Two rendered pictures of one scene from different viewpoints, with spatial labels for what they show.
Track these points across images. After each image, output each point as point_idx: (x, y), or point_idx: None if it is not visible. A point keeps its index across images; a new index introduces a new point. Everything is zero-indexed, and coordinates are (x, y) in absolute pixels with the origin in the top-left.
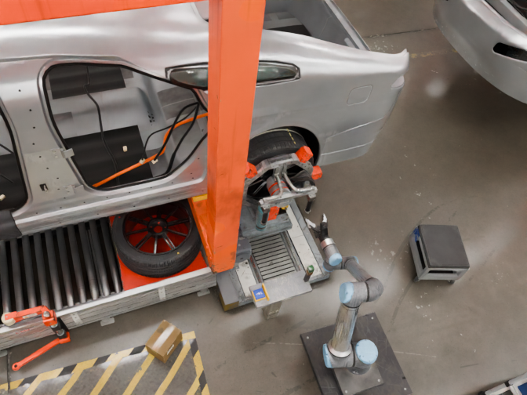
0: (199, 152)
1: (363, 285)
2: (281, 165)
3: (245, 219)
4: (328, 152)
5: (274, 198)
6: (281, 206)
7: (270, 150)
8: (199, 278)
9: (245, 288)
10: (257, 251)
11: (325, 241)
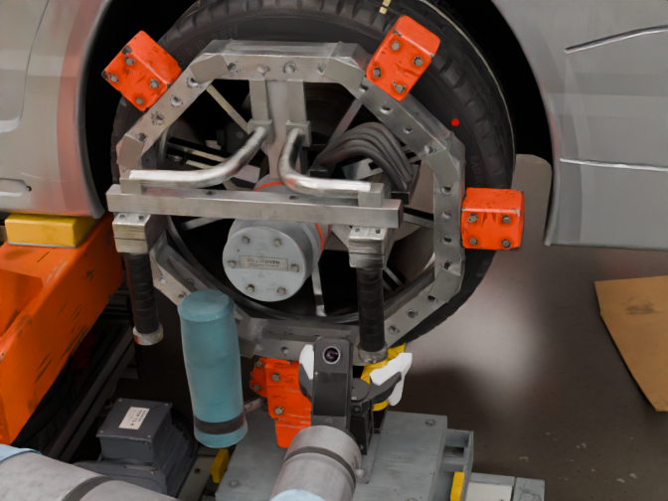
0: None
1: (67, 477)
2: (277, 76)
3: (262, 459)
4: (601, 157)
5: (169, 180)
6: (250, 287)
7: (252, 2)
8: None
9: None
10: None
11: (303, 434)
